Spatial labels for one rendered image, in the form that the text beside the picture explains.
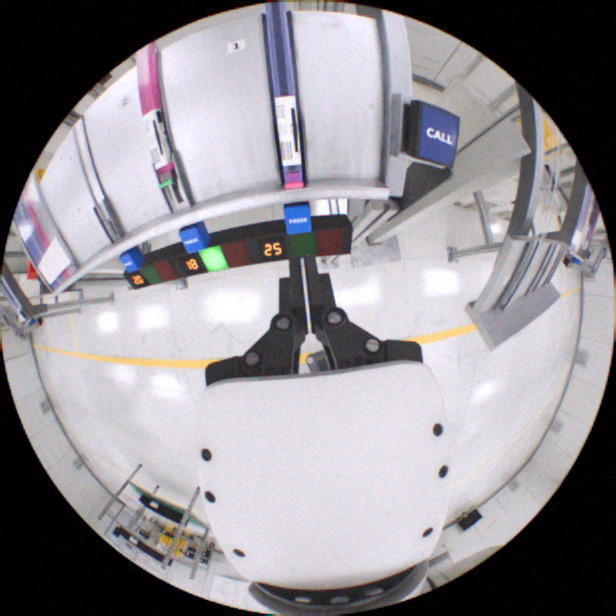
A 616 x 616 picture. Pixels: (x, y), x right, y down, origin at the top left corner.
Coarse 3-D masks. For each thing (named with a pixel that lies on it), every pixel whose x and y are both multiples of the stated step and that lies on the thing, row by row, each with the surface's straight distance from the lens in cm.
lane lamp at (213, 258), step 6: (216, 246) 24; (204, 252) 25; (210, 252) 25; (216, 252) 24; (204, 258) 26; (210, 258) 25; (216, 258) 25; (222, 258) 25; (210, 264) 26; (216, 264) 26; (222, 264) 26; (210, 270) 27; (216, 270) 26
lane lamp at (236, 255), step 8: (224, 248) 24; (232, 248) 24; (240, 248) 24; (224, 256) 25; (232, 256) 24; (240, 256) 24; (248, 256) 24; (232, 264) 25; (240, 264) 25; (248, 264) 25
